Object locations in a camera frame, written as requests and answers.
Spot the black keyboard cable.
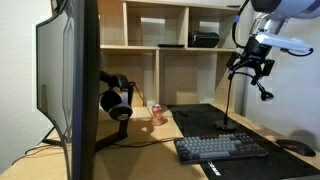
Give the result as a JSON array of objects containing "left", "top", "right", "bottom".
[{"left": 118, "top": 137, "right": 177, "bottom": 148}]

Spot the light wooden shelf unit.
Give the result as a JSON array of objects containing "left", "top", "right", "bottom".
[{"left": 97, "top": 0, "right": 242, "bottom": 108}]

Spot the red soda can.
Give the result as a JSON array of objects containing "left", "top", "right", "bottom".
[{"left": 151, "top": 104, "right": 165, "bottom": 127}]

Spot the black monitor stand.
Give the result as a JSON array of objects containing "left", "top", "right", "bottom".
[{"left": 40, "top": 125, "right": 65, "bottom": 147}]

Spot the black curved monitor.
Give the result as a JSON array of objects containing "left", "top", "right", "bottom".
[{"left": 35, "top": 0, "right": 102, "bottom": 180}]

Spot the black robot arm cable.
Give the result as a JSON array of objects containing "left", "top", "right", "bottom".
[{"left": 231, "top": 0, "right": 252, "bottom": 50}]

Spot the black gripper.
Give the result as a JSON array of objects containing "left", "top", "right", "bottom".
[{"left": 226, "top": 35, "right": 276, "bottom": 86}]

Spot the black desk mat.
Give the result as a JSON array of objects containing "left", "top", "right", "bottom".
[{"left": 166, "top": 103, "right": 320, "bottom": 180}]

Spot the black gooseneck desk lamp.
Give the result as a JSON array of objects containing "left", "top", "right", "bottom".
[{"left": 214, "top": 71, "right": 275, "bottom": 131}]

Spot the grey mechanical keyboard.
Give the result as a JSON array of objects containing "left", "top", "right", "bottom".
[{"left": 173, "top": 132, "right": 270, "bottom": 165}]

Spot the black over-ear headphones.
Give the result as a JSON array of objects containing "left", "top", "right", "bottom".
[{"left": 99, "top": 70, "right": 134, "bottom": 122}]

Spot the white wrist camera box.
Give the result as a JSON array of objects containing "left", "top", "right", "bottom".
[{"left": 255, "top": 32, "right": 313, "bottom": 54}]

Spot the black computer mouse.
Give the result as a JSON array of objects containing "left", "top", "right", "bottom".
[{"left": 275, "top": 138, "right": 317, "bottom": 158}]

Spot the dark monitor cable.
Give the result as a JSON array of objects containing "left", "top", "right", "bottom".
[{"left": 11, "top": 143, "right": 65, "bottom": 166}]

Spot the black headphone stand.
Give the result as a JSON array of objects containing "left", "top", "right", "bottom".
[{"left": 95, "top": 82, "right": 136, "bottom": 153}]

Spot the black box on shelf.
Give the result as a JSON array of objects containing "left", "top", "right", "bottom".
[{"left": 187, "top": 30, "right": 221, "bottom": 49}]

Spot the flat black tray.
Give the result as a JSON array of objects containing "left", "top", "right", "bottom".
[{"left": 157, "top": 43, "right": 186, "bottom": 49}]

